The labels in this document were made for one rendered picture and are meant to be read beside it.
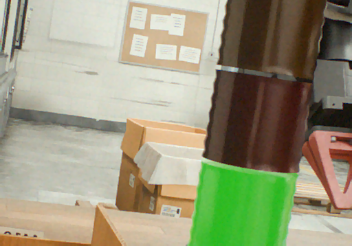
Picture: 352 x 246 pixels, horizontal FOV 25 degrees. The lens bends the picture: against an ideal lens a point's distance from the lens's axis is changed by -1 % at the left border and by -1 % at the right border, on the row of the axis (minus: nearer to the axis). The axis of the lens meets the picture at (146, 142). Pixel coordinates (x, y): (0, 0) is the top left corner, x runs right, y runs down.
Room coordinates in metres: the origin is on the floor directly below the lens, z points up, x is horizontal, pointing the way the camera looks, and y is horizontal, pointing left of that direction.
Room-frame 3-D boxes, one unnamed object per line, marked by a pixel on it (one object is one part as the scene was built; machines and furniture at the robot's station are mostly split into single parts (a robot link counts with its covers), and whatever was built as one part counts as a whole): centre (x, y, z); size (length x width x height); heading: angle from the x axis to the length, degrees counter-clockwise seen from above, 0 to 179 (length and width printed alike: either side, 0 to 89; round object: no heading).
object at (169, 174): (4.24, -0.29, 0.40); 0.66 x 0.62 x 0.50; 10
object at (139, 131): (4.85, -0.14, 0.43); 0.57 x 0.53 x 0.58; 13
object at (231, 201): (0.30, -0.04, 1.07); 0.04 x 0.04 x 0.03
